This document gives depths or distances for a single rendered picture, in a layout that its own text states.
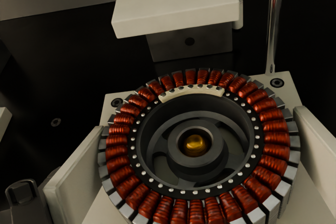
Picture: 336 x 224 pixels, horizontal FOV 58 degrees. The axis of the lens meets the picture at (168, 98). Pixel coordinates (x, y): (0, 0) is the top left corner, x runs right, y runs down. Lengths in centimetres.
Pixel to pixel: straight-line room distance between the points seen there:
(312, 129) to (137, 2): 11
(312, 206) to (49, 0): 37
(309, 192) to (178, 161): 8
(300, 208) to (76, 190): 12
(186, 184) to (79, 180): 6
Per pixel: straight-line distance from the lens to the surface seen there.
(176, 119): 20
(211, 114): 20
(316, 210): 19
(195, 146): 18
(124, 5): 16
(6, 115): 30
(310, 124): 17
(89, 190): 18
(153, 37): 27
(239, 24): 28
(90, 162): 18
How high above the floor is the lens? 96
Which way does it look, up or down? 46 degrees down
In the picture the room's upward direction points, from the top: 15 degrees counter-clockwise
